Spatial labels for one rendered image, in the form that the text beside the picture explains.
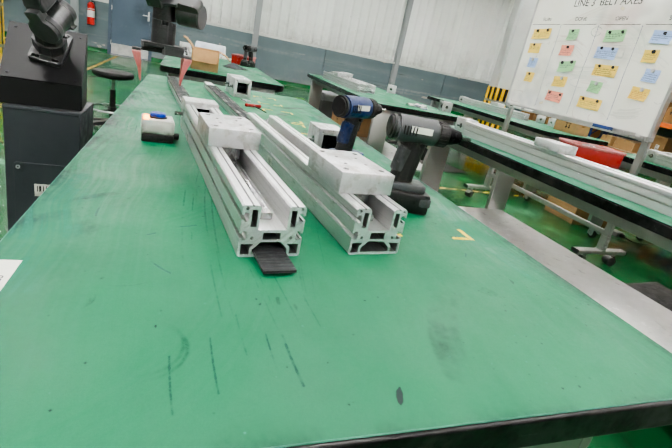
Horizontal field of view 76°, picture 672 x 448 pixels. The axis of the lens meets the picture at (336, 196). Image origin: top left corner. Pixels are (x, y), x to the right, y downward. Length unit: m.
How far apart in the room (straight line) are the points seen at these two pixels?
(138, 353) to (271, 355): 0.13
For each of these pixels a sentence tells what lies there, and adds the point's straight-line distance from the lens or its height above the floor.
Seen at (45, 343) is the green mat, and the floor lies 0.78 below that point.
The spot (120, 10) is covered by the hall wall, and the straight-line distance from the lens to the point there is 12.42.
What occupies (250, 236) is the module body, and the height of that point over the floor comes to 0.81.
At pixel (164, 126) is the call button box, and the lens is 1.24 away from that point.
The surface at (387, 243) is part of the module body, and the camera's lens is 0.77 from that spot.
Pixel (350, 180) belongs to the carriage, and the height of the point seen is 0.89.
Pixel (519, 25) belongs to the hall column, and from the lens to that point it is 9.27.
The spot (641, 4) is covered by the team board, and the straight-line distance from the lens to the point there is 3.91.
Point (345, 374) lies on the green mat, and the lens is 0.49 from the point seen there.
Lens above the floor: 1.09
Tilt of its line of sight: 18 degrees down
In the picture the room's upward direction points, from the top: 12 degrees clockwise
